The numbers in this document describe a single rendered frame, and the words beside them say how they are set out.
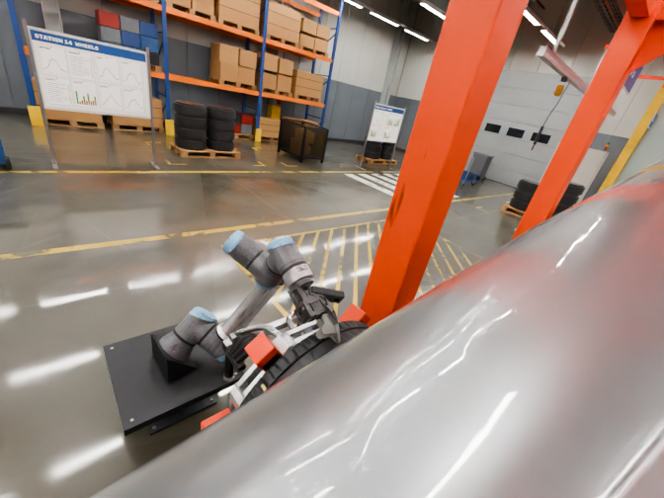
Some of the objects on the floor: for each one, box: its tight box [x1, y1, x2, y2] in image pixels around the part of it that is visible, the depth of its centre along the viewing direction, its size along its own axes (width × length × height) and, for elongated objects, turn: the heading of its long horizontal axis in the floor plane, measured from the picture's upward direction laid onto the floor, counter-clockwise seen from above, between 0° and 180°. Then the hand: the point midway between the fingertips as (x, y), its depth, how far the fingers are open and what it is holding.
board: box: [354, 100, 407, 171], centre depth 948 cm, size 150×50×195 cm, turn 110°
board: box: [22, 18, 161, 170], centre depth 492 cm, size 150×50×195 cm, turn 110°
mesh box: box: [278, 118, 329, 163], centre depth 901 cm, size 88×127×97 cm
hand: (338, 338), depth 91 cm, fingers closed
